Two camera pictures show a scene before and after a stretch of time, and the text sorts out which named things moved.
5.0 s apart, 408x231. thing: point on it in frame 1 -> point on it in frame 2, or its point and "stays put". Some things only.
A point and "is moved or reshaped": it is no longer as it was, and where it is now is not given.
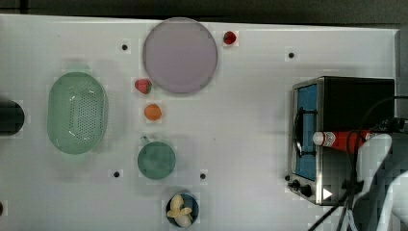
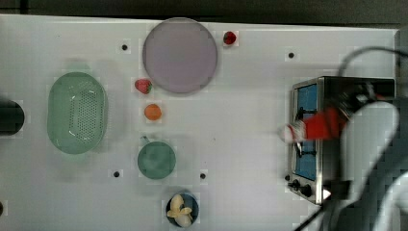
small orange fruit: [152, 112] stays put
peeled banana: [179, 213] stays put
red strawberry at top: [229, 38] stays put
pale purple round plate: [180, 55] stays put
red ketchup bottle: [346, 140] is moved or reshaped
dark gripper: [392, 124] -> [354, 98]
